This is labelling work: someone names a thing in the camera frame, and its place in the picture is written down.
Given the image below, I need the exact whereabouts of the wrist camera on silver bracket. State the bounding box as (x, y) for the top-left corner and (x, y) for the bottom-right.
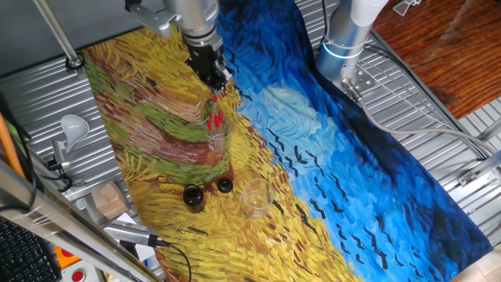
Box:
(124, 0), (177, 40)

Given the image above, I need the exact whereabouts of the orange box with red button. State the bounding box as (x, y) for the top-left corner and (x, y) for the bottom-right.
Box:
(54, 245), (82, 270)

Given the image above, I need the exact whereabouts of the small cardboard box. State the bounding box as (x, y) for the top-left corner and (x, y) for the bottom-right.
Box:
(91, 190), (130, 221)

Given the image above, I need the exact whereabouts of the metal tripod pole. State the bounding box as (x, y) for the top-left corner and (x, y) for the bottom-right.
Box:
(32, 0), (86, 72)

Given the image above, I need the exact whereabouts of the clear plastic beaker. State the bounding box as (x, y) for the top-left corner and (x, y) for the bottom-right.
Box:
(240, 178), (276, 220)

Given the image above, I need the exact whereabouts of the grey box with red button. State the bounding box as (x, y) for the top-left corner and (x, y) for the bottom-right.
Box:
(60, 260), (103, 282)

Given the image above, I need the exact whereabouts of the black keyboard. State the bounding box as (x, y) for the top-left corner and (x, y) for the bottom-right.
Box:
(0, 216), (62, 282)

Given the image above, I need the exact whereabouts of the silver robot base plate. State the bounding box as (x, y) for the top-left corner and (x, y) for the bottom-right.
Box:
(339, 66), (377, 97)

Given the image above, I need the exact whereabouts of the black camera cable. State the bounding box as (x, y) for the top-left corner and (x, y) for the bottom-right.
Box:
(156, 237), (193, 282)

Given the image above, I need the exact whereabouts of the clear glass dropper beaker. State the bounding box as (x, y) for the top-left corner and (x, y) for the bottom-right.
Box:
(201, 113), (236, 156)

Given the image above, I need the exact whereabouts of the aluminium frame bar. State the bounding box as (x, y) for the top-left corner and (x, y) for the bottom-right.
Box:
(0, 158), (164, 282)

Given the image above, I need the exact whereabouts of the clear plastic stand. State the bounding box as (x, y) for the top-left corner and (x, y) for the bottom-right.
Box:
(392, 0), (423, 17)

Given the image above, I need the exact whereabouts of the small wooden block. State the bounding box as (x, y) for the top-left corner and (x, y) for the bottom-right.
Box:
(98, 180), (123, 201)

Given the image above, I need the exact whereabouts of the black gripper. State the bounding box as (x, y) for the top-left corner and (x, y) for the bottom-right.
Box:
(184, 34), (235, 95)

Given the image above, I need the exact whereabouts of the brown glass bottle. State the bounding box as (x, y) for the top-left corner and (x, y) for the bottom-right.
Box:
(182, 183), (207, 215)

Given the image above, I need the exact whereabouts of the silver depth camera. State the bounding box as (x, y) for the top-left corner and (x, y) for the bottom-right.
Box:
(103, 220), (170, 248)

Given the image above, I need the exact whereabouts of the orange pipe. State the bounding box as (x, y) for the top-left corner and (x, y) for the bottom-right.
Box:
(0, 112), (25, 179)

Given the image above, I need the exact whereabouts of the dark brown bottle cap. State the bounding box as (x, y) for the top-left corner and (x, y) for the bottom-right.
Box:
(217, 178), (235, 194)

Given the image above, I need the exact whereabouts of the white plastic funnel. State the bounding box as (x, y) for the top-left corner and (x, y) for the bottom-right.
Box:
(59, 114), (91, 154)

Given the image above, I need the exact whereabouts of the Van Gogh painting print cloth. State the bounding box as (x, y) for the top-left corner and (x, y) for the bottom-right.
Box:
(81, 0), (494, 282)

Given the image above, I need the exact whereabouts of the metal table bracket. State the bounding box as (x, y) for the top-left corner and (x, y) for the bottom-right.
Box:
(456, 150), (501, 188)

